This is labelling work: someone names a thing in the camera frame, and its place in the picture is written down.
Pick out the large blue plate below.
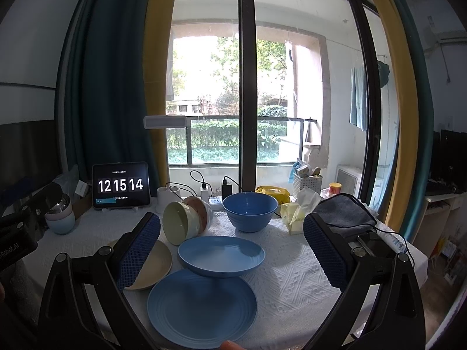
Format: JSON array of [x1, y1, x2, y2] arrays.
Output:
[[147, 269, 257, 349]]

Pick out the small blue plate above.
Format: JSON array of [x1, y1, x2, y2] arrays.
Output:
[[177, 236, 266, 278]]

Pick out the pink strawberry bowl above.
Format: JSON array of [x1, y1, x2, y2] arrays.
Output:
[[182, 196, 214, 235]]

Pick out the beige plate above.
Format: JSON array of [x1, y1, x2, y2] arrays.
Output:
[[126, 240, 172, 291]]

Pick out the black power adapter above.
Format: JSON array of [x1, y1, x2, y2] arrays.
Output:
[[221, 178, 233, 199]]

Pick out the white woven basket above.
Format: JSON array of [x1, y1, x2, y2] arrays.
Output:
[[293, 174, 323, 197]]

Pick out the small white box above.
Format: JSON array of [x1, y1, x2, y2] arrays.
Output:
[[74, 180, 89, 197]]

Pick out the white phone charger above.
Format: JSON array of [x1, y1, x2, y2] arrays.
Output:
[[200, 183, 211, 203]]

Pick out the white desk lamp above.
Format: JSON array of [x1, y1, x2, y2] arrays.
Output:
[[143, 115, 187, 215]]

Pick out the stacked steel pastel bowls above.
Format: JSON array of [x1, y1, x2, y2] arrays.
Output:
[[44, 194, 75, 235]]

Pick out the large blue bowl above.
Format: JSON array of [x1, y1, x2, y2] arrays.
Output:
[[222, 192, 279, 233]]

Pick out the yellow wet wipes pack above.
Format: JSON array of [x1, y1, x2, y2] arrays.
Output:
[[255, 186, 291, 205]]

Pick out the grey folded cloth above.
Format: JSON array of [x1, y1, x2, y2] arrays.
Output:
[[313, 194, 377, 238]]

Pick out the tablet showing clock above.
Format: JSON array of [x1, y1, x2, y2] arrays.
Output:
[[91, 161, 150, 210]]

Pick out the white power strip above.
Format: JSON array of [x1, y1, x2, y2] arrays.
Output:
[[208, 196, 224, 211]]

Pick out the yellow tissue pack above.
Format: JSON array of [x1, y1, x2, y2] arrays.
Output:
[[280, 187, 321, 235]]

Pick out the hanging light blue towel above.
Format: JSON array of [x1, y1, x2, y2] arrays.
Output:
[[349, 66, 368, 132]]

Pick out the cream green bowl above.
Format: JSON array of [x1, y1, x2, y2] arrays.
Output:
[[162, 202, 201, 246]]

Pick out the orange lidded jar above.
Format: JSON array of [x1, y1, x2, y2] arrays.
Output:
[[328, 182, 342, 196]]

